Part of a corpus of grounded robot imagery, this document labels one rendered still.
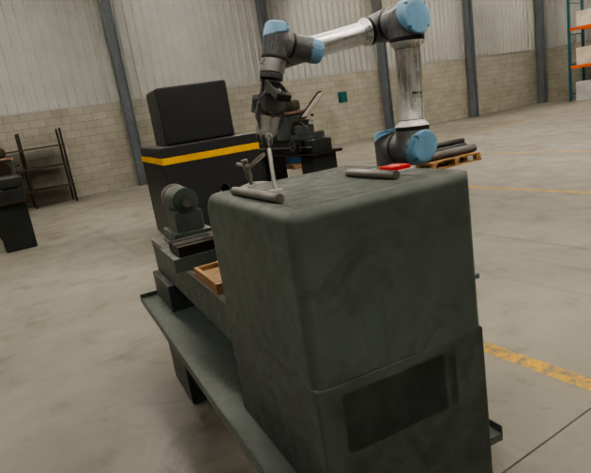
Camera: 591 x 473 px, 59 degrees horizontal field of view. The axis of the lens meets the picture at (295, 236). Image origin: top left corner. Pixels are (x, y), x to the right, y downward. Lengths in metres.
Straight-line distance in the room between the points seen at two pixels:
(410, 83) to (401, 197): 0.76
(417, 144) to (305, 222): 0.87
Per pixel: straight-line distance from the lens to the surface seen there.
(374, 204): 1.13
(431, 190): 1.22
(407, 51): 1.88
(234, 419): 1.76
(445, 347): 1.34
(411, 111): 1.87
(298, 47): 1.67
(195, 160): 6.44
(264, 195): 1.23
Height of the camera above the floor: 1.45
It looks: 13 degrees down
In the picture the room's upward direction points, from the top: 9 degrees counter-clockwise
